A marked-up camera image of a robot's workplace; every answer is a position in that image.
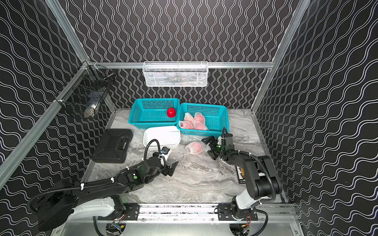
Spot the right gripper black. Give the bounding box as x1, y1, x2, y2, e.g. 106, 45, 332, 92
201, 135, 224, 158

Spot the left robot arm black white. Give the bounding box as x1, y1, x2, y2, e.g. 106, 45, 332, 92
27, 146, 178, 232

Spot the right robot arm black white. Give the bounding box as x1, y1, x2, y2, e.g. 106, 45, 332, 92
201, 127, 282, 236

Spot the netted apple front middle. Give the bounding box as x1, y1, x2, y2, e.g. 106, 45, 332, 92
193, 122, 208, 131

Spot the netted apple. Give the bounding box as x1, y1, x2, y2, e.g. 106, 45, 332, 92
193, 122, 208, 131
194, 112, 206, 124
178, 121, 194, 129
184, 113, 194, 122

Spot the right teal plastic basket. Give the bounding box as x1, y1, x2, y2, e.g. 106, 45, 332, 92
177, 103, 230, 137

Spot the teal plastic basket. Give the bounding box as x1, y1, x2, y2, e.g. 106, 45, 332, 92
129, 98, 180, 129
177, 103, 230, 137

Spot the netted apple back right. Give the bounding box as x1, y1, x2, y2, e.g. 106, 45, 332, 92
194, 112, 206, 124

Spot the netted apple front left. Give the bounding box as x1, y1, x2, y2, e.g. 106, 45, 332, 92
178, 121, 194, 129

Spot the white plastic tray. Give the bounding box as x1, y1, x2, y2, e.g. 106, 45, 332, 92
143, 126, 181, 149

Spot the netted apple back left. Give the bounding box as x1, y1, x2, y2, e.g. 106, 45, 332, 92
184, 113, 194, 122

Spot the black plastic tool case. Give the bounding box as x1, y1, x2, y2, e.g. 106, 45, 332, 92
91, 128, 133, 164

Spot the left teal plastic basket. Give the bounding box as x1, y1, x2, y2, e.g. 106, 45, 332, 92
129, 98, 180, 129

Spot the object in black basket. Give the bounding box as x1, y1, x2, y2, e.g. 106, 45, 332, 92
83, 103, 98, 118

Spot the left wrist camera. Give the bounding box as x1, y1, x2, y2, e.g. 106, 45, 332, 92
161, 147, 171, 156

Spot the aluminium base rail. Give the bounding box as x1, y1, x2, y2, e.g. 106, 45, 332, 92
67, 203, 296, 223

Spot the white wire wall basket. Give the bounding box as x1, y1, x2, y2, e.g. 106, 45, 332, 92
142, 61, 209, 87

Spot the black wire wall basket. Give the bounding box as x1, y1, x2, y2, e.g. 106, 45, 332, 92
57, 65, 115, 119

